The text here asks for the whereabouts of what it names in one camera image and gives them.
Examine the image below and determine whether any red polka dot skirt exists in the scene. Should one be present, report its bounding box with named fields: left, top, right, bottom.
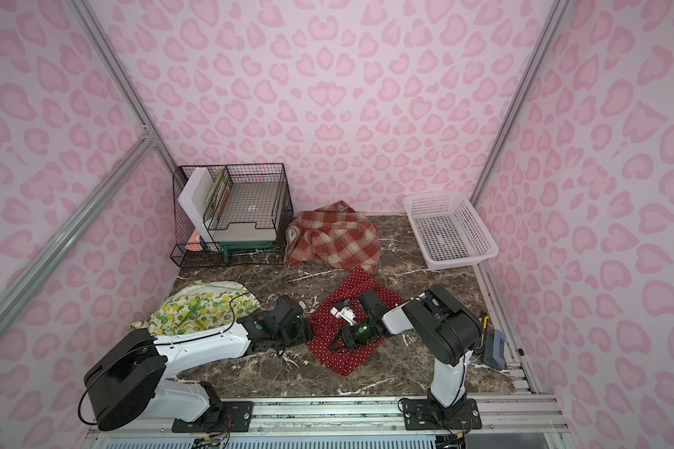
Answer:
left=308, top=267, right=404, bottom=377

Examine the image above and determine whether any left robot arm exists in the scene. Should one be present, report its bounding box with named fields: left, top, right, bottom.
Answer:
left=84, top=296, right=314, bottom=434

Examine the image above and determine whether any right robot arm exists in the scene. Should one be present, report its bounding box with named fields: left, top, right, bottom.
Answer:
left=329, top=284, right=483, bottom=412

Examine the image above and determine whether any green lemon print skirt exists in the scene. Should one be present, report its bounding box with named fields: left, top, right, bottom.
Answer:
left=130, top=281, right=261, bottom=336

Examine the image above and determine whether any green stand under tray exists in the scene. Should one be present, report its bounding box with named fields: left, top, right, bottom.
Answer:
left=198, top=239, right=275, bottom=264

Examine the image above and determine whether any red plaid skirt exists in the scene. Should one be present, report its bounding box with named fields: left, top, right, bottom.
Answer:
left=284, top=201, right=381, bottom=274

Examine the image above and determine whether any yellow black utility knife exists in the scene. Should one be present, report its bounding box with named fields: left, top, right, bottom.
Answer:
left=479, top=312, right=490, bottom=336

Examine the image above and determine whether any white tray in basket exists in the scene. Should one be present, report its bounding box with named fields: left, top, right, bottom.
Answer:
left=205, top=181, right=286, bottom=242

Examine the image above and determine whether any white plastic basket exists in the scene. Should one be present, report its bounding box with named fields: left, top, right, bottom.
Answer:
left=403, top=192, right=499, bottom=271

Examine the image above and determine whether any green book in basket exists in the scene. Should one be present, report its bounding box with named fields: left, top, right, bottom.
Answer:
left=203, top=168, right=233, bottom=222

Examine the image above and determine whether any white foam board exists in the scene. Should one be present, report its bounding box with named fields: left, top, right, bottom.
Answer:
left=178, top=168, right=213, bottom=243

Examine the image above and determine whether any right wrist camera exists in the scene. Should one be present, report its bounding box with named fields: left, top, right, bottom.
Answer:
left=331, top=300, right=358, bottom=326

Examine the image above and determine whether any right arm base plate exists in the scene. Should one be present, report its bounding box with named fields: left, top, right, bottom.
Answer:
left=397, top=397, right=483, bottom=433

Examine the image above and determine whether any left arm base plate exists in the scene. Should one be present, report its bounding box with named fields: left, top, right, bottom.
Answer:
left=171, top=401, right=254, bottom=434

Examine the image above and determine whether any black wire basket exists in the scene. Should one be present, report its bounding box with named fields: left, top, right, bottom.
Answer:
left=170, top=163, right=293, bottom=268

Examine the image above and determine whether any aluminium front rail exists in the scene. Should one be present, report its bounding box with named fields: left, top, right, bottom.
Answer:
left=82, top=395, right=575, bottom=448

